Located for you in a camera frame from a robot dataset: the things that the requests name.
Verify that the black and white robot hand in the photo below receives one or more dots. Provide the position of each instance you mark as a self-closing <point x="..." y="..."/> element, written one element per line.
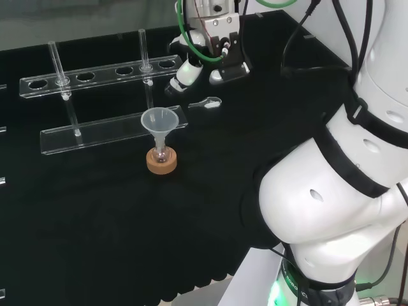
<point x="223" y="27"/>

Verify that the clear acrylic funnel stand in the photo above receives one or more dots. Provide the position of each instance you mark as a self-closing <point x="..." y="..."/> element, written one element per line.
<point x="95" y="134"/>

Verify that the clear plastic funnel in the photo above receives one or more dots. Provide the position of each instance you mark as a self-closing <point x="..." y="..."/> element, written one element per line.
<point x="159" y="119"/>

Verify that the black bench cloth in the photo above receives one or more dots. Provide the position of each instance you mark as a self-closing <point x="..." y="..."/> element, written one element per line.
<point x="95" y="223"/>

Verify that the small round-bottom glass flask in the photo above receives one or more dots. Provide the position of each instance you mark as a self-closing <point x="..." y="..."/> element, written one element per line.
<point x="159" y="155"/>

